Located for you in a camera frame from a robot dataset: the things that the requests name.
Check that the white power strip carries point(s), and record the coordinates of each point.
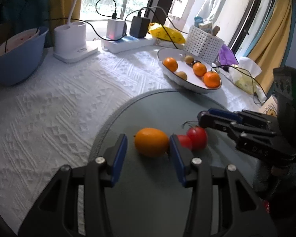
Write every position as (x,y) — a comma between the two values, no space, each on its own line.
(123,46)

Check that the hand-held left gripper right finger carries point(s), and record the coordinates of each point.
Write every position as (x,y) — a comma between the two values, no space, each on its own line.
(176,155)

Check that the white charger plug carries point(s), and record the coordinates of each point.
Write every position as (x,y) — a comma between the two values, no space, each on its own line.
(116,28)

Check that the red cherry tomato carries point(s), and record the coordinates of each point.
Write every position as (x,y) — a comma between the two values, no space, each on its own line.
(197,138)
(184,141)

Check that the black charger plug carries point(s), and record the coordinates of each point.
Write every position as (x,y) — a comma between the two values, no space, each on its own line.
(139,27)

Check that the small orange mandarin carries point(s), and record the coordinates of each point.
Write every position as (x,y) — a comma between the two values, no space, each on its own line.
(170,64)
(151,142)
(199,69)

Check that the mandarin with stem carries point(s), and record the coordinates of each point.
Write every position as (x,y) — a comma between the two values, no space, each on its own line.
(211,79)

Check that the yellow curtain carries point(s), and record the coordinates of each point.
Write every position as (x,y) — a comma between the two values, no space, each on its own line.
(273,42)
(61,0)

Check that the hanging grey shirt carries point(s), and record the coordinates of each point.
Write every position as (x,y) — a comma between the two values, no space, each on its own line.
(214,0)

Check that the yellow tissue pack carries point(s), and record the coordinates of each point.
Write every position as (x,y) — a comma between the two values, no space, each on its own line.
(245,79)

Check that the yellow snack packet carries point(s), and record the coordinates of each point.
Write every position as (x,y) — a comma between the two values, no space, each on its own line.
(165,33)

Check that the blue-lidded container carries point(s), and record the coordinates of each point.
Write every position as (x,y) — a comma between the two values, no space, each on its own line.
(198,20)

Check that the small printed carton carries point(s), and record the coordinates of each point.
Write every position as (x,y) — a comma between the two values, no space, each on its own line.
(206,26)

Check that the dark blue curtain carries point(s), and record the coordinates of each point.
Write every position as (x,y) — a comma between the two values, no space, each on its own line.
(19,2)

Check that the grey round placemat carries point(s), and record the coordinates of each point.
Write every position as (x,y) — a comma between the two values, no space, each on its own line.
(150,202)

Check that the small brown round fruit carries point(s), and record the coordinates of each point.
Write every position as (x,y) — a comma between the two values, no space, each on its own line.
(189,59)
(181,75)

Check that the dark sliding door frame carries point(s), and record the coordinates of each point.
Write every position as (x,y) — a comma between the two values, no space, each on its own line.
(255,14)

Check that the white deep plate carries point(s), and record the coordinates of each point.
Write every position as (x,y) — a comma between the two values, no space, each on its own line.
(187,85)

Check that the blue plastic bowl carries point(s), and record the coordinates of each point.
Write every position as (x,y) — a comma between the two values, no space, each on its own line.
(17,66)

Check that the white perforated basket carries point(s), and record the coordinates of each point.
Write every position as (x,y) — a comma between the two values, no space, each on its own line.
(203,45)

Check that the white textured tablecloth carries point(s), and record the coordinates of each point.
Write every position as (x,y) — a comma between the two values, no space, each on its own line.
(51,116)

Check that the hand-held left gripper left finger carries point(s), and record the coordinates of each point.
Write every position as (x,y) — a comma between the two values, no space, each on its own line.
(119,153)

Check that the purple cloth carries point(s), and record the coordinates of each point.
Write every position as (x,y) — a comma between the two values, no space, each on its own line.
(227,54)

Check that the white desk lamp base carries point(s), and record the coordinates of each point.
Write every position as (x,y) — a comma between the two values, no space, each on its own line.
(69,39)

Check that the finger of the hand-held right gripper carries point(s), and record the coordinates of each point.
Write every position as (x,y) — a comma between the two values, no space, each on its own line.
(249,140)
(222,112)

